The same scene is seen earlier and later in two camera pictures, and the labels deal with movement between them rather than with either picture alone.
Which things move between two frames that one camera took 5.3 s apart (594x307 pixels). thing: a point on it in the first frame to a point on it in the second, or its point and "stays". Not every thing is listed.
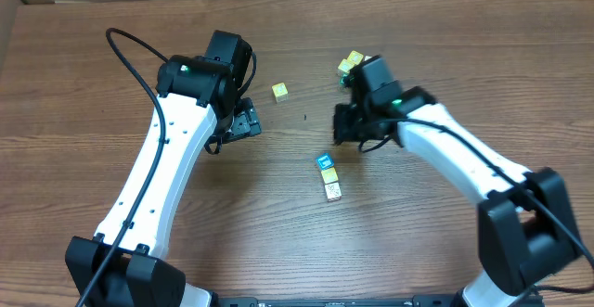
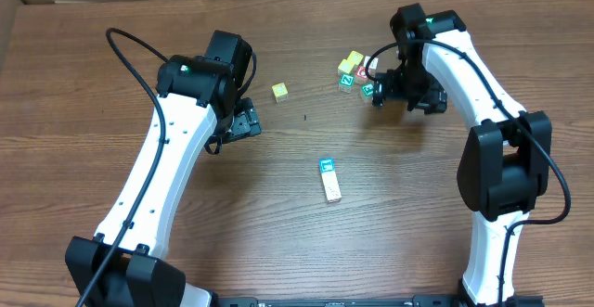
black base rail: [374, 300] stays
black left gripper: [246, 122] stays
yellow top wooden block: [280, 92] stays
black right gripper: [343, 124] to [383, 89]
